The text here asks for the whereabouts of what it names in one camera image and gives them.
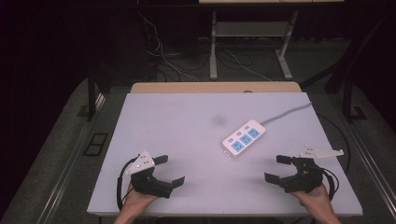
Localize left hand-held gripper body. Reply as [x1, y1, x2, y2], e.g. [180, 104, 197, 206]
[125, 149, 174, 200]

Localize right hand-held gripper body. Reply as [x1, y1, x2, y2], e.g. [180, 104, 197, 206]
[279, 145, 345, 194]

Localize person's left hand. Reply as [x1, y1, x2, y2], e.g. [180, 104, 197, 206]
[121, 182, 160, 215]

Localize person's right hand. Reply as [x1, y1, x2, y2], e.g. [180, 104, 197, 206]
[290, 183, 332, 217]

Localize white power strip blue sockets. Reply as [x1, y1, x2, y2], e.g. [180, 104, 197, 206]
[221, 119, 267, 159]

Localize black metal stand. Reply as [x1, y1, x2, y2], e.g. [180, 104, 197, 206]
[323, 12, 396, 124]

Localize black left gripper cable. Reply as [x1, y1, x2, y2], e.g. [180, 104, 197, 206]
[116, 156, 139, 212]

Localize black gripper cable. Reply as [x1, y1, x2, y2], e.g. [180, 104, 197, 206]
[321, 167, 341, 202]
[116, 156, 139, 212]

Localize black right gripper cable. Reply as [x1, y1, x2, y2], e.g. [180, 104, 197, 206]
[321, 167, 341, 202]

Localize grey power strip cable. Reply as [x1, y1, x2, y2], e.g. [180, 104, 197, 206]
[260, 102, 313, 126]

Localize black floor cable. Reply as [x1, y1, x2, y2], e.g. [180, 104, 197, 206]
[317, 113, 352, 175]

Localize tangle of floor cables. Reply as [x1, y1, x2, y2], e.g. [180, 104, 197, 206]
[138, 11, 274, 83]

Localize grey metal table frame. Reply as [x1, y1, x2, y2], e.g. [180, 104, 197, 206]
[209, 9, 300, 81]

